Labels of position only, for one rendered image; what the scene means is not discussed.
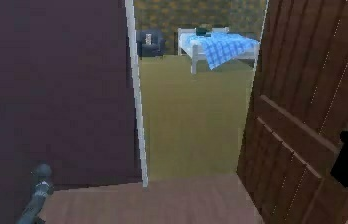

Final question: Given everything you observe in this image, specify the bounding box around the dark blue armchair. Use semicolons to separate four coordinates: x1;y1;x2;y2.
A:
136;29;167;59

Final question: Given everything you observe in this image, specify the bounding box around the blue checked blanket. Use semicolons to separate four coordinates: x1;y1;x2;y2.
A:
185;32;260;71

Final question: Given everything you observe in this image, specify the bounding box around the brown wooden room door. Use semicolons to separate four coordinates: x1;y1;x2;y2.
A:
236;0;348;224

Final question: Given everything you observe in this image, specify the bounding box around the dark grey baseball bat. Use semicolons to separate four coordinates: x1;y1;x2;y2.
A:
15;163;55;224

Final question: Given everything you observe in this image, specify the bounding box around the white bed frame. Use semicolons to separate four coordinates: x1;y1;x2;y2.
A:
177;26;260;75

